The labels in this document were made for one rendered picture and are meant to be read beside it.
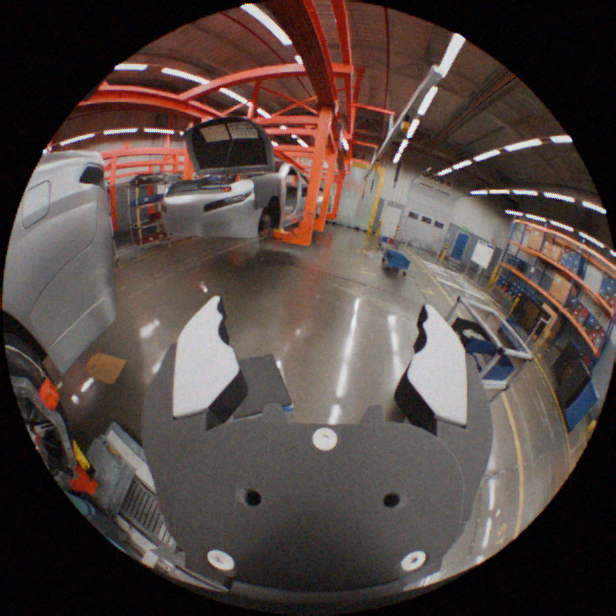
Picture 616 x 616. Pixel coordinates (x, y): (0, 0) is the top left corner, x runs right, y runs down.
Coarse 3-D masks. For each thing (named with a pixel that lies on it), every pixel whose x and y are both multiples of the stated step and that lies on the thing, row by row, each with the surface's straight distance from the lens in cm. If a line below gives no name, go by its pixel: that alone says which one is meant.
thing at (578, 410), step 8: (592, 384) 522; (584, 392) 527; (592, 392) 525; (584, 400) 528; (592, 400) 526; (576, 408) 531; (584, 408) 529; (568, 416) 536; (576, 416) 533; (568, 424) 538; (576, 424) 535; (568, 432) 537
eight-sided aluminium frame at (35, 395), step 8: (16, 384) 93; (24, 384) 94; (32, 384) 98; (16, 392) 94; (24, 392) 94; (32, 392) 93; (32, 400) 95; (40, 400) 95; (40, 408) 97; (48, 416) 99; (56, 416) 101; (56, 424) 102; (64, 432) 105; (64, 440) 108; (64, 448) 116; (64, 456) 121; (72, 456) 114; (72, 464) 117; (56, 480) 129; (64, 480) 123; (64, 488) 127
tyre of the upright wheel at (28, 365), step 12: (12, 336) 116; (24, 348) 111; (12, 360) 98; (24, 360) 100; (36, 360) 113; (12, 372) 101; (24, 372) 100; (36, 372) 101; (48, 372) 125; (36, 384) 102; (60, 408) 109; (72, 444) 122
